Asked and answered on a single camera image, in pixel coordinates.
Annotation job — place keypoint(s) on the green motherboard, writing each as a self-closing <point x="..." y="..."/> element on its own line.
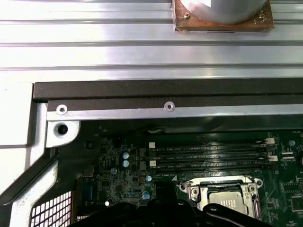
<point x="284" y="189"/>

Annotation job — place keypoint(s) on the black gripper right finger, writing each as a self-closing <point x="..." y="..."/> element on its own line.
<point x="236" y="220"/>

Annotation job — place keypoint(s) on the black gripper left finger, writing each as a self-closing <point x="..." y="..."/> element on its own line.
<point x="106" y="217"/>

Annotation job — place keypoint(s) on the metal socket cover frame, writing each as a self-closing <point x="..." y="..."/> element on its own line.
<point x="203" y="201"/>

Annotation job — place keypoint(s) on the CPU socket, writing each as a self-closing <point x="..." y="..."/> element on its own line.
<point x="182" y="186"/>

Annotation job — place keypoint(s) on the black open PC case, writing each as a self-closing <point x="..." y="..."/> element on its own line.
<point x="142" y="91"/>

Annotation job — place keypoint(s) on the square brown base plate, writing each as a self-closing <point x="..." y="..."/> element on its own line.
<point x="184" y="23"/>

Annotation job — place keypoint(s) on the metal socket locking lever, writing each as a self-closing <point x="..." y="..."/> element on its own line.
<point x="253" y="205"/>
<point x="222" y="179"/>

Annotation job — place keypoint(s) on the silver CPU plate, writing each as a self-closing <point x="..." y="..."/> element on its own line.
<point x="232" y="198"/>

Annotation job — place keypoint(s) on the black RAM slot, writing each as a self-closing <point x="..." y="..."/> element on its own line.
<point x="213" y="161"/>
<point x="213" y="152"/>
<point x="213" y="143"/>
<point x="213" y="169"/>

